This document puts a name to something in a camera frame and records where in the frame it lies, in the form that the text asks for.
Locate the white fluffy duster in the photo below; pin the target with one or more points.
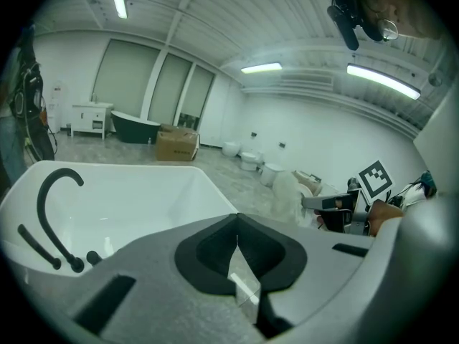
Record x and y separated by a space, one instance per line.
287 199

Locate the white wall-hung toilet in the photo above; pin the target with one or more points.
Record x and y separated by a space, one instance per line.
231 149

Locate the white vanity cabinet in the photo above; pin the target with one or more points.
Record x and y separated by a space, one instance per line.
89 120

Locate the brown cardboard box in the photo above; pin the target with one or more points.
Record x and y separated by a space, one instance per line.
175 145

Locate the person's right forearm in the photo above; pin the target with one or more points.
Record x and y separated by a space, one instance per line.
385 215

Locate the dark freestanding bathtub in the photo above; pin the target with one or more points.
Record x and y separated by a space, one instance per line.
136 129

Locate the black curved faucet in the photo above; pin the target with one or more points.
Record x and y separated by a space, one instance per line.
41 199

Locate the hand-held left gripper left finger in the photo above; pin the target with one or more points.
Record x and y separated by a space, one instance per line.
161 281

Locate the person's face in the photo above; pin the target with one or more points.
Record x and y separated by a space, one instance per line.
412 9

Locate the person's eyeglasses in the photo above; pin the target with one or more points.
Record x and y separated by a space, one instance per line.
390 30

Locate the white bathtub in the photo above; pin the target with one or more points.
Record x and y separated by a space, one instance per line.
143 195

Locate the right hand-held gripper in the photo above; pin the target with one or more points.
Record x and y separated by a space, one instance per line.
376 181

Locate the black round knob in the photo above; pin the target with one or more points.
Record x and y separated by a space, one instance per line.
94 257

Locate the black head-worn camera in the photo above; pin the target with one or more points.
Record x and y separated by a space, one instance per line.
346 23

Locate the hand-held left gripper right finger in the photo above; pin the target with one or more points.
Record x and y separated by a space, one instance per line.
312 263

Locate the grey window blind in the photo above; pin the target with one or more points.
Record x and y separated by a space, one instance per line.
170 88
125 81
197 91

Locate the toilet with tan seat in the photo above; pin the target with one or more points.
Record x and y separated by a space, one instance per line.
308 185

